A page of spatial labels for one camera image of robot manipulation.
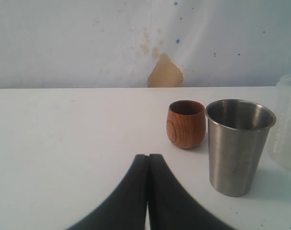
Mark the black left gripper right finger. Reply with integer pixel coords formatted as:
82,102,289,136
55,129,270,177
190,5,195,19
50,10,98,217
147,154,233,230

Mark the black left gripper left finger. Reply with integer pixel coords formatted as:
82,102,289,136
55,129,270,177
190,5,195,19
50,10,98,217
69,154,149,230

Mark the brown wooden cup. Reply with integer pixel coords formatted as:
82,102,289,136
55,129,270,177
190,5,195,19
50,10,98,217
166,100,206,149

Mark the stainless steel cup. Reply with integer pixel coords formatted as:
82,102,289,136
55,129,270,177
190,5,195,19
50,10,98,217
205,99,276,197

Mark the translucent plastic deli container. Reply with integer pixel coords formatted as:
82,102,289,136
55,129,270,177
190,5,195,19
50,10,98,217
268,74,291,172

